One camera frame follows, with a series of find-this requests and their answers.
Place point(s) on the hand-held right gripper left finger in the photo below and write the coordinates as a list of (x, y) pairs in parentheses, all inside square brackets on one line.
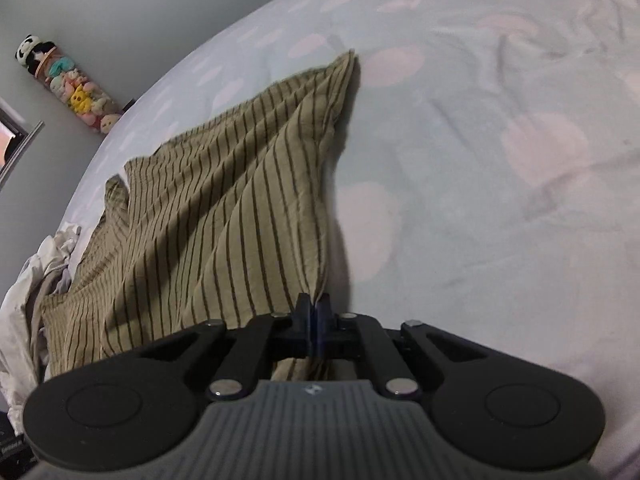
[(305, 325)]

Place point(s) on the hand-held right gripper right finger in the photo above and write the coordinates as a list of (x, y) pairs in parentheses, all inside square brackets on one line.
[(322, 325)]

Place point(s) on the olive striped pants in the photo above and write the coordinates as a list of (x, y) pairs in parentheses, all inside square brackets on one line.
[(225, 200)]

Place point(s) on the bed with polka dot sheet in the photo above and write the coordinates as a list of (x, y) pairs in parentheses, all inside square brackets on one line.
[(475, 185)]

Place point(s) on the white garment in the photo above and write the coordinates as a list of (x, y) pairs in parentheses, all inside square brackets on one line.
[(52, 247)]

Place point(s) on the light grey garment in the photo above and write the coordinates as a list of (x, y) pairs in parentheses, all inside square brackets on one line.
[(15, 320)]

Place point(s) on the clear tube of plush toys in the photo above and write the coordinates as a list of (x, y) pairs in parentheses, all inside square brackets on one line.
[(80, 92)]

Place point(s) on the white windowsill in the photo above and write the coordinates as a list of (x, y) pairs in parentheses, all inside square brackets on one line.
[(25, 149)]

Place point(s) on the window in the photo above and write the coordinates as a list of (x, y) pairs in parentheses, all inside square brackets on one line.
[(7, 135)]

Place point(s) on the panda plush toy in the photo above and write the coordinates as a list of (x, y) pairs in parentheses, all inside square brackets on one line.
[(27, 50)]

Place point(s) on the black wall socket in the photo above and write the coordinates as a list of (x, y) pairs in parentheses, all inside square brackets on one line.
[(128, 104)]

